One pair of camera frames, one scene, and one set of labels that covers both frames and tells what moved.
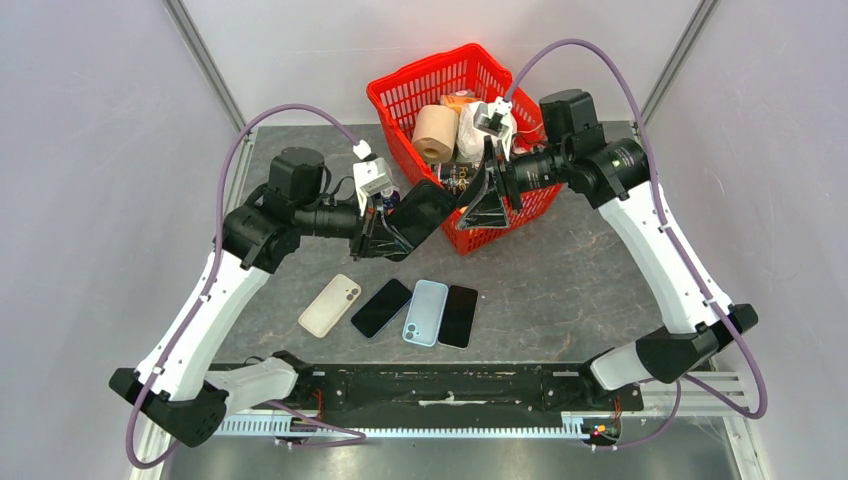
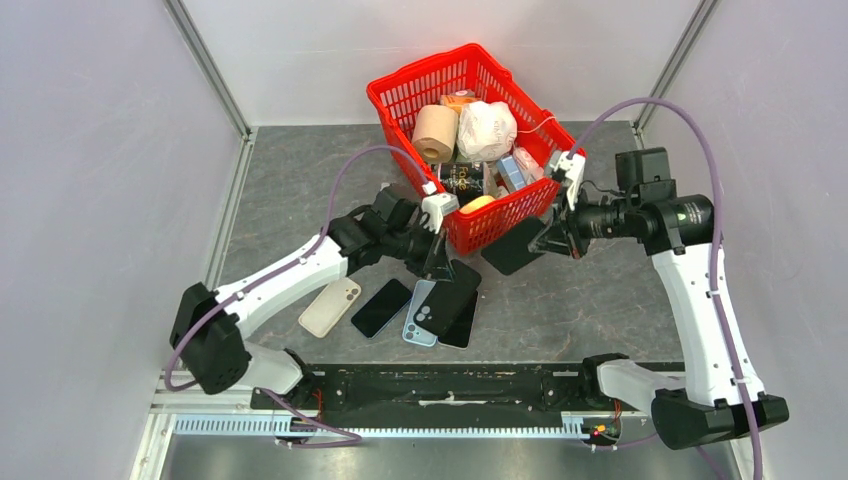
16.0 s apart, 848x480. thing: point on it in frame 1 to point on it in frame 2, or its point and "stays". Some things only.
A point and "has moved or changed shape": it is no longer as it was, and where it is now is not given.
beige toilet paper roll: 435,133 stays
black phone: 419,214 has moved or changed shape
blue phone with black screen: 381,308 stays
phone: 330,305 stays
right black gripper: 487,208 to 556,240
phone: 425,311 stays
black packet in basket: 455,178 stays
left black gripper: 376,238 to 435,263
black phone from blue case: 458,317 stays
